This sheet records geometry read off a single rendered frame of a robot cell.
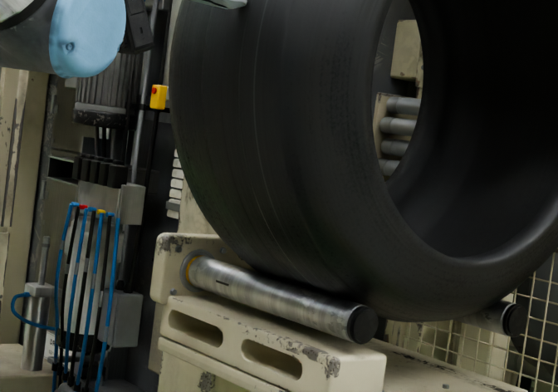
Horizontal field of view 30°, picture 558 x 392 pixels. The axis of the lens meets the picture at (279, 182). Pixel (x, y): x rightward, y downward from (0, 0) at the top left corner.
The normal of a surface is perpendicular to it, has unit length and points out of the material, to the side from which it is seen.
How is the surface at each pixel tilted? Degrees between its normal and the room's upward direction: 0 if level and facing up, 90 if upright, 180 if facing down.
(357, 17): 88
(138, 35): 92
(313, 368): 90
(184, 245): 90
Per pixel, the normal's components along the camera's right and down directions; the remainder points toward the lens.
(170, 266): 0.62, 0.12
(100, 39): 0.88, 0.19
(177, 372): -0.77, -0.07
